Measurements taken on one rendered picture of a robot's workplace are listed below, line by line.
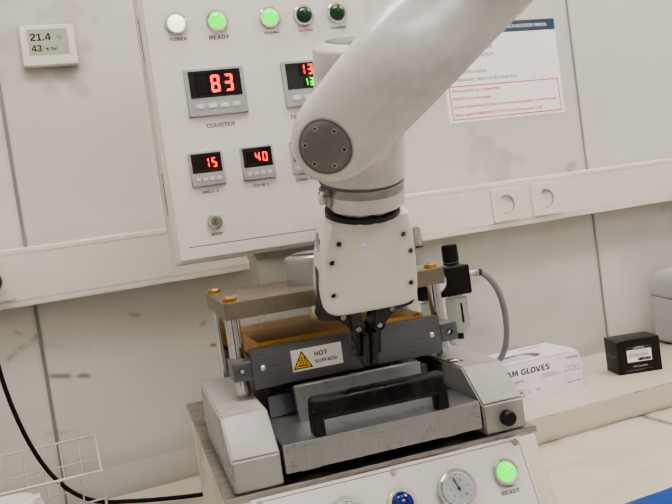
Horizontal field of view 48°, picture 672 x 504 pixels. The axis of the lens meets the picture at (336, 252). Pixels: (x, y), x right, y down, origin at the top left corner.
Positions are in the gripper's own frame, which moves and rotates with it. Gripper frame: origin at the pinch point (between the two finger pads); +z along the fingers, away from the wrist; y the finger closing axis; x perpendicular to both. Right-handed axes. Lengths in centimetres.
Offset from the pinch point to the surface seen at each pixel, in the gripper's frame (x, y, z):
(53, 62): 75, -30, -23
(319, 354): 5.4, -3.7, 3.4
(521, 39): 83, 67, -19
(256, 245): 31.5, -5.1, -0.6
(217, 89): 38.6, -7.3, -21.7
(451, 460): -7.9, 6.5, 11.3
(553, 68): 81, 75, -12
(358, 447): -6.0, -3.2, 8.4
